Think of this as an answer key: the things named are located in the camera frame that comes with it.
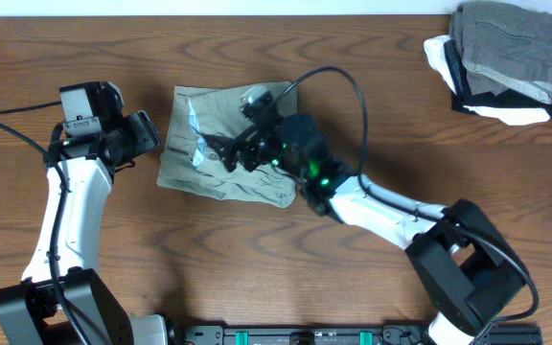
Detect khaki green shorts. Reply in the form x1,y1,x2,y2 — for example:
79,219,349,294
157,81,296,208

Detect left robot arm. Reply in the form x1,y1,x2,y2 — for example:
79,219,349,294
0,81,169,344

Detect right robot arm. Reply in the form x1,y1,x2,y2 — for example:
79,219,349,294
204,105,534,344

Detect white folded garment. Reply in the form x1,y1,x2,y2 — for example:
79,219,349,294
424,34,550,126

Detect black folded garment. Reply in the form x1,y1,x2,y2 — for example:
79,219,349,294
444,39,552,121

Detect grey folded garment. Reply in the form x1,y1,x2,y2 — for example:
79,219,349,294
449,1,552,104

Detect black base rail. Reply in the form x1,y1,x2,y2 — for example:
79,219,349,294
174,325,543,345

